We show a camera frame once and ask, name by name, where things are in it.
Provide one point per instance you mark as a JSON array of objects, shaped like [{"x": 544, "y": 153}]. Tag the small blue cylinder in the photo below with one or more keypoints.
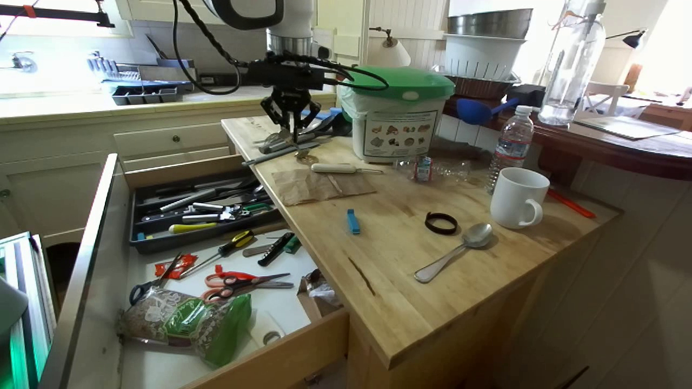
[{"x": 354, "y": 220}]

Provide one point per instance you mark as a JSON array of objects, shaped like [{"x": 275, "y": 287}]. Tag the white paper sheet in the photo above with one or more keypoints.
[{"x": 624, "y": 125}]

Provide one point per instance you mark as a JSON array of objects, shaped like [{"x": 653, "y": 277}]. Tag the blue rubber glove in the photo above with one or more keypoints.
[{"x": 476, "y": 110}]

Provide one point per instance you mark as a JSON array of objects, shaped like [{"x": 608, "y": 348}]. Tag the red pen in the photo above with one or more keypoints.
[{"x": 574, "y": 206}]

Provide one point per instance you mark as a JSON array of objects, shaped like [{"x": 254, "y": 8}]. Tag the small plastic water bottle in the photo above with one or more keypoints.
[{"x": 513, "y": 143}]

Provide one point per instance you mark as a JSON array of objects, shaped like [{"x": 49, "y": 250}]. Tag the white ceramic mug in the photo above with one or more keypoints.
[{"x": 516, "y": 195}]

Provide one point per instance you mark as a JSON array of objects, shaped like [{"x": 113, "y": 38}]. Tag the tall clear glass bottle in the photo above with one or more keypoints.
[{"x": 574, "y": 65}]

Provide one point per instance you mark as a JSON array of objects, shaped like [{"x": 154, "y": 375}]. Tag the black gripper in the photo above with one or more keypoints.
[{"x": 295, "y": 88}]

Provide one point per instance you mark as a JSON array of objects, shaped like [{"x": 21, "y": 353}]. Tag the grey metal rack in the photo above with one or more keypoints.
[{"x": 28, "y": 287}]

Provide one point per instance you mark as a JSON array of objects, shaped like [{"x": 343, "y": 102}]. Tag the grey metal spatula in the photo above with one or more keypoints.
[{"x": 267, "y": 153}]

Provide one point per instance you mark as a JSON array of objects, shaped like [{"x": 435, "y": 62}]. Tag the blue cloth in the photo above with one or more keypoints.
[{"x": 328, "y": 119}]

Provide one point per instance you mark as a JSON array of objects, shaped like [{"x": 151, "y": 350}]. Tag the small green tool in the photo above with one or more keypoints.
[{"x": 292, "y": 243}]

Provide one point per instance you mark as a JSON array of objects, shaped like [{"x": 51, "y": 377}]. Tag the round dark wooden table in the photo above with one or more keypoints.
[{"x": 612, "y": 153}]

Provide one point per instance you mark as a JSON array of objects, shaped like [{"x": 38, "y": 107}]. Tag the round cabinet knob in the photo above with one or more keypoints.
[{"x": 176, "y": 136}]

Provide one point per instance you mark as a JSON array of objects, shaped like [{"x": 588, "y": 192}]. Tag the white round plastic gadget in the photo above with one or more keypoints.
[{"x": 267, "y": 330}]

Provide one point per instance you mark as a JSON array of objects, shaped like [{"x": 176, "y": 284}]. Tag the grey flat stick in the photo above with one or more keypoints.
[{"x": 252, "y": 250}]

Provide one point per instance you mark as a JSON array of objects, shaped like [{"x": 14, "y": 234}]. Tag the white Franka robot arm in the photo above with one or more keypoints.
[{"x": 300, "y": 22}]

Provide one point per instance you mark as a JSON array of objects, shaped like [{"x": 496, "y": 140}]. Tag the blue grey dish rack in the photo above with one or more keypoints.
[{"x": 162, "y": 71}]

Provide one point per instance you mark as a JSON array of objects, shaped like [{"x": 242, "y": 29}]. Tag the white shade table lamp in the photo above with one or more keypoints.
[{"x": 385, "y": 53}]

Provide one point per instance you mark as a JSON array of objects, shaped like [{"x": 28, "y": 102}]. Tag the black ice cube tray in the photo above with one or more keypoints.
[{"x": 144, "y": 94}]

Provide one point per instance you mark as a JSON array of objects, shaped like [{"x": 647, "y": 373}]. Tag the black cutlery tray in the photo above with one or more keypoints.
[{"x": 154, "y": 243}]

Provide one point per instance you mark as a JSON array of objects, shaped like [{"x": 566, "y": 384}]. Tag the black desk lamp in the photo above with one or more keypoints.
[{"x": 628, "y": 38}]

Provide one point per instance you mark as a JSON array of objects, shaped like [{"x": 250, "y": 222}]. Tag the open wooden kitchen drawer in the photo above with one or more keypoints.
[{"x": 288, "y": 364}]

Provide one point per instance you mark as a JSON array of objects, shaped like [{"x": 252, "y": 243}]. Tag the yellow black screwdriver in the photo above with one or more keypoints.
[{"x": 239, "y": 241}]

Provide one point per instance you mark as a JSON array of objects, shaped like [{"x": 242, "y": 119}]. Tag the white plastic crate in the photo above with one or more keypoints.
[{"x": 461, "y": 130}]

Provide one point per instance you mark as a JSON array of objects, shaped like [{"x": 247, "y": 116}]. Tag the black kitchen tongs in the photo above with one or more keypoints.
[{"x": 324, "y": 128}]

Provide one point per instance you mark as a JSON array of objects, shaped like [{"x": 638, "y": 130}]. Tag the white kitchen cabinet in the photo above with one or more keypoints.
[{"x": 56, "y": 174}]

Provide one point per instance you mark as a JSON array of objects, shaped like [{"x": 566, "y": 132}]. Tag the metal can opener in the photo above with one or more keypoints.
[{"x": 229, "y": 213}]

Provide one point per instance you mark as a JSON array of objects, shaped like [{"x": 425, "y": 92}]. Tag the white bin with green lid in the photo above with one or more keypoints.
[{"x": 393, "y": 122}]

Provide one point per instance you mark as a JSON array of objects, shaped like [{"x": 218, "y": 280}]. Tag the small jar with blue label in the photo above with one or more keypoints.
[{"x": 422, "y": 169}]

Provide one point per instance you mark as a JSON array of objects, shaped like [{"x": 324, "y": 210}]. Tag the small cardboard box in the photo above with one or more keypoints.
[{"x": 321, "y": 295}]

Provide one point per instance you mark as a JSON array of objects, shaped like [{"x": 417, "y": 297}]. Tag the metal mixing bowl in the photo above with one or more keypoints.
[{"x": 490, "y": 22}]

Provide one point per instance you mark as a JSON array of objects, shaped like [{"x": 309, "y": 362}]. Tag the black window bar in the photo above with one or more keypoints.
[{"x": 71, "y": 14}]

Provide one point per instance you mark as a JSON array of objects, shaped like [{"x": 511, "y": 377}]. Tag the green clear snack bag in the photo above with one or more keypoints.
[{"x": 180, "y": 320}]

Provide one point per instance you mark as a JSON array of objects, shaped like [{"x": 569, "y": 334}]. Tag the large metal spoon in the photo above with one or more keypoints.
[{"x": 476, "y": 236}]

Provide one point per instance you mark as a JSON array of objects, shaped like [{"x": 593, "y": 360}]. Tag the chrome faucet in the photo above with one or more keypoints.
[{"x": 24, "y": 62}]

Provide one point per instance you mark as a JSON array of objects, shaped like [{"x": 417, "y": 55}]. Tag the wooden butcher block island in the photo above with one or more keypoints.
[{"x": 461, "y": 347}]

